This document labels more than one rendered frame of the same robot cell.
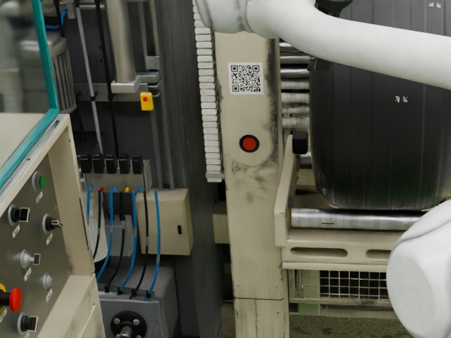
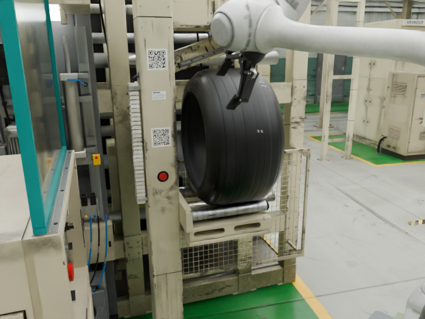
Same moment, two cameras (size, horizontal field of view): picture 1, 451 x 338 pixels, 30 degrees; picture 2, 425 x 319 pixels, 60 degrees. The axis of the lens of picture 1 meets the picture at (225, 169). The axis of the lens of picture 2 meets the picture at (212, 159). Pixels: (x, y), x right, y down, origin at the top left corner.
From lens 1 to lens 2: 0.70 m
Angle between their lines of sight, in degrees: 29
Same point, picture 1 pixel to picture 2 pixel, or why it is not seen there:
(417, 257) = not seen: outside the picture
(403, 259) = not seen: outside the picture
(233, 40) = (153, 114)
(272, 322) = (176, 287)
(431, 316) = not seen: outside the picture
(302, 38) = (301, 36)
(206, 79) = (137, 140)
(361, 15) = (231, 90)
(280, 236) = (190, 225)
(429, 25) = (265, 94)
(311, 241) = (205, 226)
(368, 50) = (348, 37)
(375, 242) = (238, 221)
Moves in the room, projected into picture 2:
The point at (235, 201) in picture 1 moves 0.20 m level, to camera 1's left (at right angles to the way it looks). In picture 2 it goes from (155, 213) to (105, 224)
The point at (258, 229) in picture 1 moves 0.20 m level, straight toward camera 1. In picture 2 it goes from (167, 228) to (186, 250)
